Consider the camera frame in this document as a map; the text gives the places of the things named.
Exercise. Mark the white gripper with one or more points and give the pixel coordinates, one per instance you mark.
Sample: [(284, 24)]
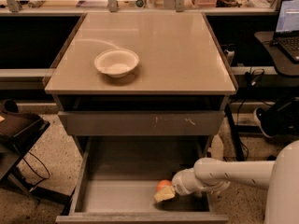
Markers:
[(179, 183)]

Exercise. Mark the orange fruit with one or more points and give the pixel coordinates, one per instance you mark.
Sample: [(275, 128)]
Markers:
[(163, 183)]

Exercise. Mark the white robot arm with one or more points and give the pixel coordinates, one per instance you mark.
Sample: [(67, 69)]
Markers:
[(280, 178)]

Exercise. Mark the open middle drawer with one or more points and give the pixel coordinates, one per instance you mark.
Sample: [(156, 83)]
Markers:
[(118, 179)]

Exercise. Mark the closed top drawer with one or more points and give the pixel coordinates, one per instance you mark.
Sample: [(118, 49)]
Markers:
[(137, 123)]

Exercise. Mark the grey drawer cabinet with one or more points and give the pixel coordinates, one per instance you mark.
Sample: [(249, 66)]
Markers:
[(181, 67)]

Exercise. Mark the black table leg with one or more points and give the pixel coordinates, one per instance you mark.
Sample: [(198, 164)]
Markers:
[(234, 133)]

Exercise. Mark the black sneaker shoe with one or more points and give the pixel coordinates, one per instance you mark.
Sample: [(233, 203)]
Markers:
[(267, 121)]

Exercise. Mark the white bowl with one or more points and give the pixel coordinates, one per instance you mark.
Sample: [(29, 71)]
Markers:
[(116, 62)]

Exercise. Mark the dark left side table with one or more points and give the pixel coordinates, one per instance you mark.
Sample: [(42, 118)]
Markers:
[(18, 133)]

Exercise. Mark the black side desk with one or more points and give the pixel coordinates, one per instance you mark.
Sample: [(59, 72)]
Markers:
[(282, 63)]

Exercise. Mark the black laptop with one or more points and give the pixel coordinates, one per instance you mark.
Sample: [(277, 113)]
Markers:
[(286, 34)]

